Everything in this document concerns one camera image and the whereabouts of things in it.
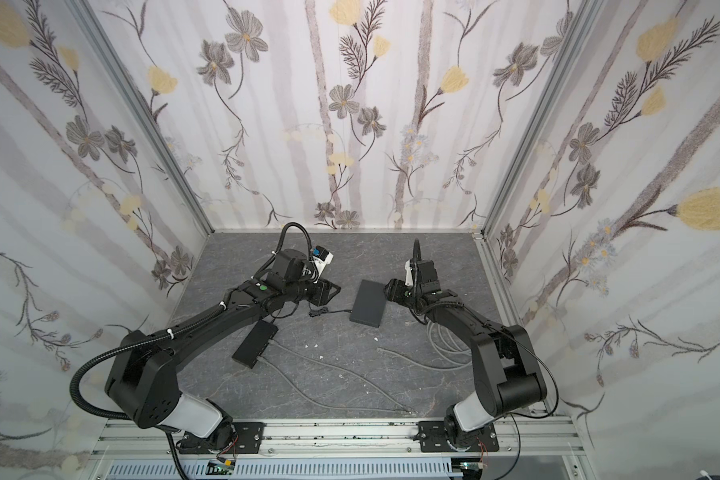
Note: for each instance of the aluminium mounting rail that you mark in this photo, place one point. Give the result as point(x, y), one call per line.
point(381, 437)

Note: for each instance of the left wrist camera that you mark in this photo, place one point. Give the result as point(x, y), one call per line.
point(321, 257)

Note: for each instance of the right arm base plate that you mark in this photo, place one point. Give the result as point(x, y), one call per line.
point(439, 436)

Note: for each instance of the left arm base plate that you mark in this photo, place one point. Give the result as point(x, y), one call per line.
point(246, 438)

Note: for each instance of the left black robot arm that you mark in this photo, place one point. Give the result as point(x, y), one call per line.
point(143, 379)

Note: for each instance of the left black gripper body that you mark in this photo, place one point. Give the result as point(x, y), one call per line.
point(322, 291)

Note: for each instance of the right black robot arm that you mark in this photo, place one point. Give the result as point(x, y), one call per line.
point(507, 373)

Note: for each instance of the white slotted cable duct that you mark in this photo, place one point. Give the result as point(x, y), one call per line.
point(347, 468)

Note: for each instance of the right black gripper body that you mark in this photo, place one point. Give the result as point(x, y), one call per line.
point(398, 291)

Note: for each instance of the black ribbed network switch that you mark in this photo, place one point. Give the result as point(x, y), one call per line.
point(255, 343)

